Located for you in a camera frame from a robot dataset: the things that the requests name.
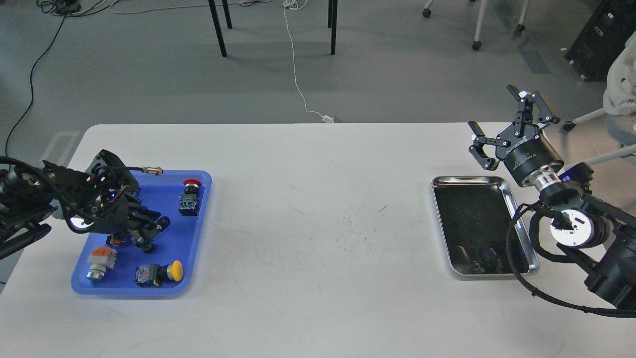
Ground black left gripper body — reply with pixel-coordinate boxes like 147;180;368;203
75;193;148;234

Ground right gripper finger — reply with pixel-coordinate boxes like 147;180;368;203
468;121;512;171
506;85;560;131

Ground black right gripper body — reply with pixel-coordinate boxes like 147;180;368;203
497;124;564;186

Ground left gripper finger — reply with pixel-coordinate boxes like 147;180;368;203
127;204;163;232
130;217;170;249

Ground small black gear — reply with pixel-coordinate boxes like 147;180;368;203
140;242;154;253

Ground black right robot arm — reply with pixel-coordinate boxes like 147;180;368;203
468;85;636;318

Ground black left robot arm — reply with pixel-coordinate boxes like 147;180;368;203
0;150;170;258

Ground blue plastic tray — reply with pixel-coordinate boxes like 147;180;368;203
71;170;213;297

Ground metal tray with black mat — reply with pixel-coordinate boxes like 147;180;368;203
432;176;540;280

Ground black equipment case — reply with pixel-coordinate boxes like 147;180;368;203
564;0;636;82

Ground white office chair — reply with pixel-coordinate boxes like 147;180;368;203
562;42;636;167

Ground white chair base with casters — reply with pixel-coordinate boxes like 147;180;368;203
422;0;529;51

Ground black table legs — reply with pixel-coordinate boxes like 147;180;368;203
208;0;338;58

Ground yellow push button switch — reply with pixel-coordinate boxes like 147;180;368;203
134;260;184;287

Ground white green push button switch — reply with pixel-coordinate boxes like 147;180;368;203
86;246;118;282

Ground red push button switch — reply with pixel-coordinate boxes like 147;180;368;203
178;178;202;217

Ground black cable on floor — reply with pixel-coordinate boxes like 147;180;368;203
0;0;81;157

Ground white cable on floor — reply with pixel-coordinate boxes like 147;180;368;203
238;0;333;123

